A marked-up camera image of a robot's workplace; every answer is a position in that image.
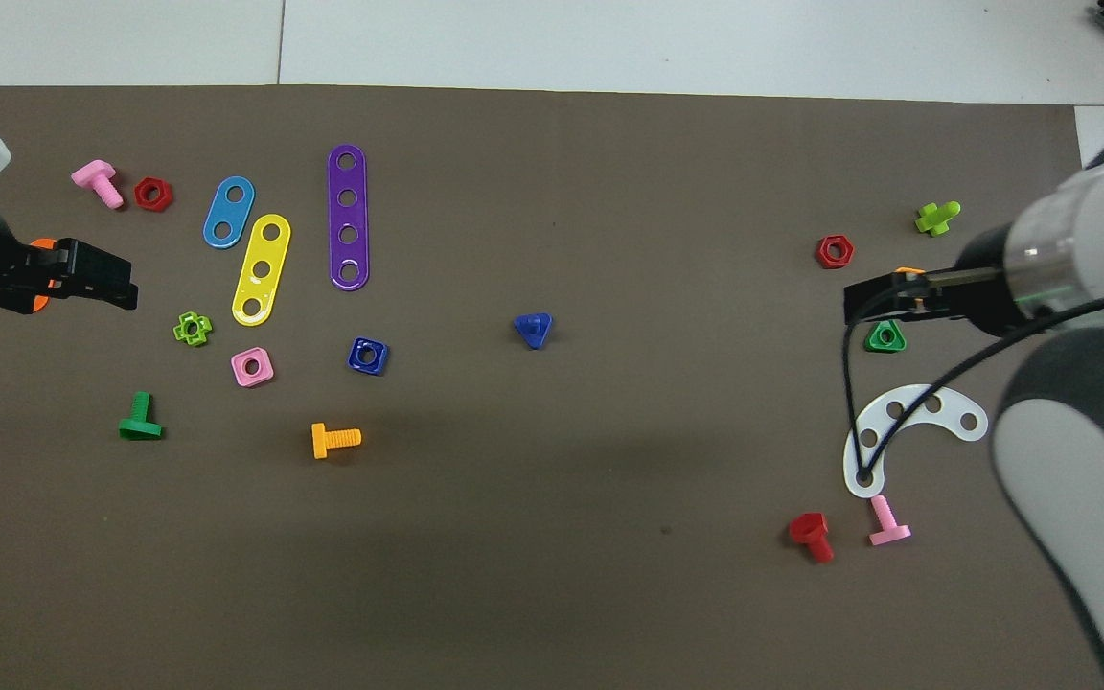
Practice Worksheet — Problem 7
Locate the brown table mat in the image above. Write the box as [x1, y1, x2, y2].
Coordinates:
[0, 84, 1104, 690]

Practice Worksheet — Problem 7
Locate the purple four-hole plastic plate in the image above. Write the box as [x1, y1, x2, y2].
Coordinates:
[327, 144, 371, 291]

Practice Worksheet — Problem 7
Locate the pink plastic screw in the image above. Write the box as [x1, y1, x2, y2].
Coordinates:
[867, 494, 913, 548]
[71, 159, 125, 210]

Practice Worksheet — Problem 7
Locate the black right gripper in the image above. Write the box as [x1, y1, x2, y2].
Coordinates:
[843, 221, 1044, 337]

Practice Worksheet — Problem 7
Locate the blue square plastic nut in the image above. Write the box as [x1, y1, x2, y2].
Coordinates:
[347, 336, 390, 377]

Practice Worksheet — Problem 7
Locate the light green cross-head screw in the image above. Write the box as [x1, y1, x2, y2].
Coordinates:
[914, 200, 962, 238]

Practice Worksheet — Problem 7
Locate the green triangular plastic nut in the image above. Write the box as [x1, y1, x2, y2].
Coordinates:
[864, 319, 909, 354]

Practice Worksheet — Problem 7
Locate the green plastic screw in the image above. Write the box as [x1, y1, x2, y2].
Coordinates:
[118, 391, 165, 442]

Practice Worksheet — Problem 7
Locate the blue triangle-head plastic screw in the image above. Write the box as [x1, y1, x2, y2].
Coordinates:
[513, 312, 554, 351]

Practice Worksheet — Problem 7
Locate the red plastic screw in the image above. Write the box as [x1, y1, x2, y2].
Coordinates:
[788, 512, 836, 564]

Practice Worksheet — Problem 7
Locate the pink square plastic nut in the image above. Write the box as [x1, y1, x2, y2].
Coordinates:
[230, 346, 276, 388]

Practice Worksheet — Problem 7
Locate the orange angled plastic plate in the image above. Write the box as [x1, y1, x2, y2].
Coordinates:
[25, 237, 62, 315]

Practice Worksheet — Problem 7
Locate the orange plastic screw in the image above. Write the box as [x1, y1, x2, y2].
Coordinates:
[311, 423, 362, 460]

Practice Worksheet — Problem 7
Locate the yellow three-hole plastic plate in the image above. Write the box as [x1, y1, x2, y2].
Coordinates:
[231, 213, 292, 327]

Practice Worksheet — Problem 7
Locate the blue two-hole plastic plate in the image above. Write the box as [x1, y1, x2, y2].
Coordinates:
[202, 175, 256, 250]

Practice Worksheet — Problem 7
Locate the white curved plastic plate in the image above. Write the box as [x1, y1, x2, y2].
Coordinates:
[843, 384, 990, 500]

